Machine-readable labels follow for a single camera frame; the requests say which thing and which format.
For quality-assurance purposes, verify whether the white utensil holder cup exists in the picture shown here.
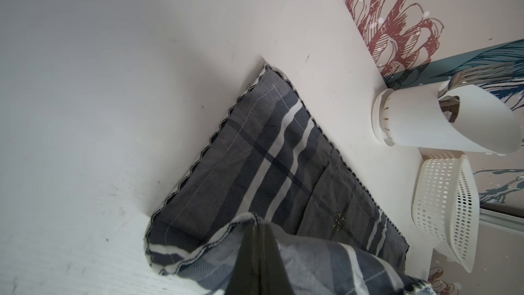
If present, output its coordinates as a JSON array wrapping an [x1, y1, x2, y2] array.
[[371, 82, 522, 154]]

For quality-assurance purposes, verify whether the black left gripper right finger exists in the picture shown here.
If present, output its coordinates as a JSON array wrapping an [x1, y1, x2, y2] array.
[[266, 225, 293, 295]]

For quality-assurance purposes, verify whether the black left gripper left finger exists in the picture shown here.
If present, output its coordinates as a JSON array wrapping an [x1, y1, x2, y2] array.
[[225, 225, 263, 295]]

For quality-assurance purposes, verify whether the white perforated plastic basket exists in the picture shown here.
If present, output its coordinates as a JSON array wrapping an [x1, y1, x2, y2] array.
[[412, 154, 480, 273]]

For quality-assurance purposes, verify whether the grey plaid pillowcase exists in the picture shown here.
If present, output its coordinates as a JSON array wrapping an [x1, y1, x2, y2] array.
[[144, 66, 433, 294]]

